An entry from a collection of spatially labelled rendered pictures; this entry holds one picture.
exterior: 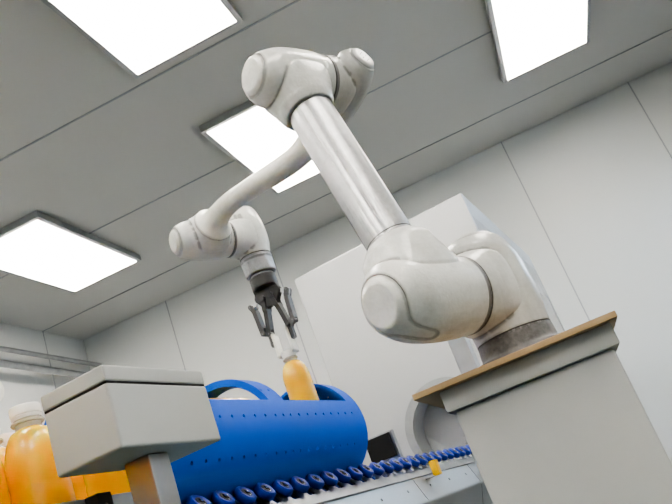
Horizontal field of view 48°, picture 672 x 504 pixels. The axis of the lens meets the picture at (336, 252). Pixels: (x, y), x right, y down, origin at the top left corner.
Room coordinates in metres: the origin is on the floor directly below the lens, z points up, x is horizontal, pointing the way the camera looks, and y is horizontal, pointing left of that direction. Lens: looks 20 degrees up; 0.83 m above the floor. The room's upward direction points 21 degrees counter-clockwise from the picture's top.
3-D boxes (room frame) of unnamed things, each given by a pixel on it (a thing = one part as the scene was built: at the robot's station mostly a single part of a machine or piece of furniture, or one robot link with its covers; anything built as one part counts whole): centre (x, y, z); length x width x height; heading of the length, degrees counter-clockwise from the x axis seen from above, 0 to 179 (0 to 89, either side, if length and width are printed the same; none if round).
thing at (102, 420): (0.94, 0.31, 1.05); 0.20 x 0.10 x 0.10; 161
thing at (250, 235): (1.96, 0.23, 1.68); 0.13 x 0.11 x 0.16; 133
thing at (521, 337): (1.52, -0.27, 1.04); 0.22 x 0.18 x 0.06; 169
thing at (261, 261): (1.97, 0.22, 1.57); 0.09 x 0.09 x 0.06
